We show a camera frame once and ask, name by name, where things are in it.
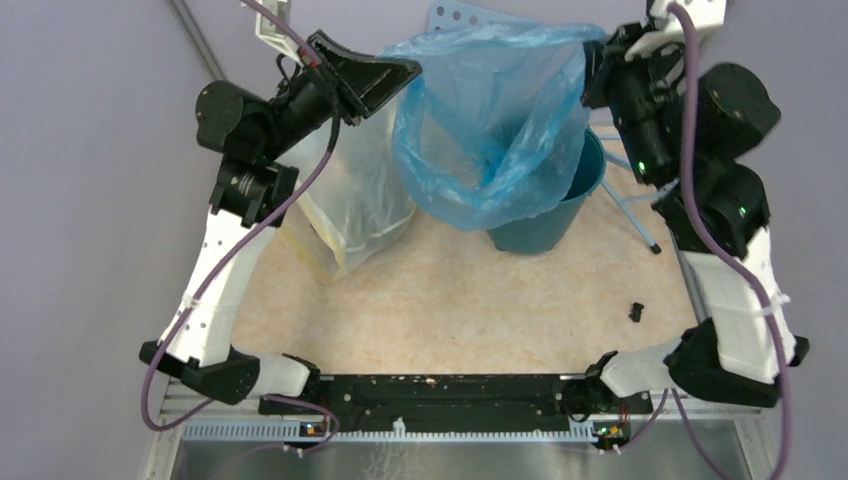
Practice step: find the teal plastic trash bin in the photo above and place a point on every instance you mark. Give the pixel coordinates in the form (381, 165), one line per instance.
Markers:
(540, 234)

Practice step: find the left aluminium frame post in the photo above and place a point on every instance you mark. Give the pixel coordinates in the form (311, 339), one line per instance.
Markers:
(196, 38)

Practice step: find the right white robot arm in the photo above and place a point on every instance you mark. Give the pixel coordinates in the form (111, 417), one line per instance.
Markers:
(686, 136)

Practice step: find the translucent white bag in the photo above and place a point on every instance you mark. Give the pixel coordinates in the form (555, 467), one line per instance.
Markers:
(357, 206)

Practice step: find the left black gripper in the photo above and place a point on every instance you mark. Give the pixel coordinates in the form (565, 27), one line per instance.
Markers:
(369, 82)

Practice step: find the white cable duct strip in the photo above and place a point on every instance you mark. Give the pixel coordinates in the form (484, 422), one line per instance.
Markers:
(292, 431)

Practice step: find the blue plastic trash bag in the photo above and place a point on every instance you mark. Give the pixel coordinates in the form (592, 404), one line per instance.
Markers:
(492, 129)

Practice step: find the light blue perforated stool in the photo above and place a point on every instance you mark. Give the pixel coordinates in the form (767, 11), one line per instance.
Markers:
(449, 15)

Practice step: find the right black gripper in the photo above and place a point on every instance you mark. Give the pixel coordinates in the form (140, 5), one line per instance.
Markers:
(604, 60)

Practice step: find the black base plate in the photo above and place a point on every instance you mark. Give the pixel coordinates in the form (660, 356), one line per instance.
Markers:
(500, 403)

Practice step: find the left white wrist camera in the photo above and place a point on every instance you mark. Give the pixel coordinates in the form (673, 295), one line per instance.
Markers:
(273, 35)

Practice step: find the small black clip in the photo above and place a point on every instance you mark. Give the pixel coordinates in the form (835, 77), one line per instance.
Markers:
(636, 312)

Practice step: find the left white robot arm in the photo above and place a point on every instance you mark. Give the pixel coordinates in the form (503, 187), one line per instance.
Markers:
(272, 151)

